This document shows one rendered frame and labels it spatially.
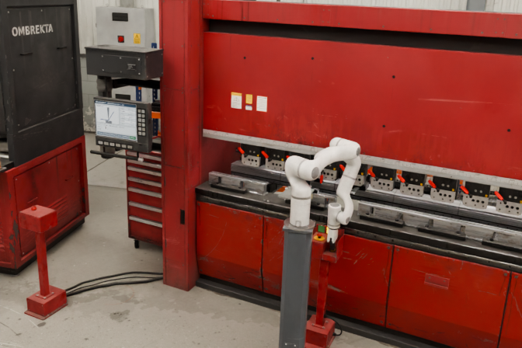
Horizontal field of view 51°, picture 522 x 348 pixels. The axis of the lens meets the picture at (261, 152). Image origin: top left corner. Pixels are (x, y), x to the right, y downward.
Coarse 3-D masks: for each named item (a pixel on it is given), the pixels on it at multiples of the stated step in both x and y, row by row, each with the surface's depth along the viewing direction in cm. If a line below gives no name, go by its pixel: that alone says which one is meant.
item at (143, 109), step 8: (96, 96) 394; (136, 104) 380; (144, 104) 378; (136, 112) 382; (144, 112) 379; (136, 120) 383; (144, 120) 381; (144, 128) 383; (96, 136) 400; (104, 136) 397; (144, 136) 384; (96, 144) 402; (104, 144) 399; (112, 144) 396; (120, 144) 394; (128, 144) 391; (136, 144) 389; (144, 144) 386; (144, 152) 388
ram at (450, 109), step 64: (256, 64) 393; (320, 64) 372; (384, 64) 353; (448, 64) 335; (512, 64) 320; (256, 128) 405; (320, 128) 383; (384, 128) 363; (448, 128) 344; (512, 128) 328
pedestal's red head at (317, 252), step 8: (320, 232) 380; (312, 240) 368; (312, 248) 368; (320, 248) 365; (328, 248) 371; (336, 248) 360; (312, 256) 369; (320, 256) 367; (328, 256) 364; (336, 256) 363
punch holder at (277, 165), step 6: (270, 150) 404; (276, 150) 402; (282, 150) 400; (270, 156) 405; (276, 156) 403; (282, 156) 401; (270, 162) 406; (276, 162) 404; (282, 162) 402; (270, 168) 407; (276, 168) 405; (282, 168) 403
